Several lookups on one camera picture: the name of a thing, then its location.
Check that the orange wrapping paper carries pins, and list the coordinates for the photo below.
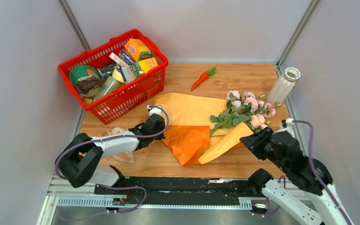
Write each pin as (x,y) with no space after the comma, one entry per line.
(188,134)

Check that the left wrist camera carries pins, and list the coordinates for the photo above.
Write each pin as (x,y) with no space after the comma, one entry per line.
(154,109)

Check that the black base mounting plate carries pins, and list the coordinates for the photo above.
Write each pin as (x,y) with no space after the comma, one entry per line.
(183,191)

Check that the dark snack packet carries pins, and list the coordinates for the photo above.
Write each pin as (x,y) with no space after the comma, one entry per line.
(108,69)

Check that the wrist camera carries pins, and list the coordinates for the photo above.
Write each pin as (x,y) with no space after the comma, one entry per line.
(287,125)
(154,109)

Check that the green scrub sponge box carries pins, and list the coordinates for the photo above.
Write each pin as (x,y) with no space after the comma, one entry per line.
(131,72)

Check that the white ribbed ceramic vase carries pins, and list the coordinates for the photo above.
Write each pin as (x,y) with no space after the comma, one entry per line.
(284,86)

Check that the aluminium rail frame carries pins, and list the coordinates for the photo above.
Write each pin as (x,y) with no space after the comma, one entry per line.
(66,205)

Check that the orange toy carrot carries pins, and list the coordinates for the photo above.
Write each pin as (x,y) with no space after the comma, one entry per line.
(203,77)

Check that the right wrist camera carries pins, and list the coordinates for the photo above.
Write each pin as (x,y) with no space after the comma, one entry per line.
(287,125)

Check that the green cylinder bottle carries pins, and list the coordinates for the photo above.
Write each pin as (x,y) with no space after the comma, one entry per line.
(111,84)

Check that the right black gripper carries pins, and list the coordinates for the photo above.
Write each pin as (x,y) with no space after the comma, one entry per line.
(253,141)

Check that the red plastic shopping basket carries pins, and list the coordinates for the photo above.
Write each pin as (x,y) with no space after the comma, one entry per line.
(127,97)

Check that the brown crumpled bag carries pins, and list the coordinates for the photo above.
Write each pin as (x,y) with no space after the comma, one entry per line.
(87,87)

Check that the green round package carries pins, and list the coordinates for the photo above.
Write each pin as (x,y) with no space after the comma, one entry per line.
(83,72)

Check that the orange green box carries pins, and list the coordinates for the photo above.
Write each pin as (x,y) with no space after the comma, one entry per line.
(138,50)

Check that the white red small box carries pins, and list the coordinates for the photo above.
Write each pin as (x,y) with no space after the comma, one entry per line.
(121,63)

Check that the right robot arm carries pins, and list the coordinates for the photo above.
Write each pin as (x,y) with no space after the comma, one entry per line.
(307,174)

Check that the pink flower bouquet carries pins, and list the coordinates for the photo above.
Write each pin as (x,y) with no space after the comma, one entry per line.
(244,108)

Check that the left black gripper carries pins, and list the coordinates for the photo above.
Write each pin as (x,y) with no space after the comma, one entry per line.
(160,136)

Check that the cream ribbon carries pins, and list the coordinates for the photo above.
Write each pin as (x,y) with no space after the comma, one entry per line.
(125,156)

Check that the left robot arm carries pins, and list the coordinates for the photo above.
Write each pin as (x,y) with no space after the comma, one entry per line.
(79,163)

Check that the yellow sponge pack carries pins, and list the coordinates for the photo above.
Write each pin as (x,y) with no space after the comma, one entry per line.
(147,64)

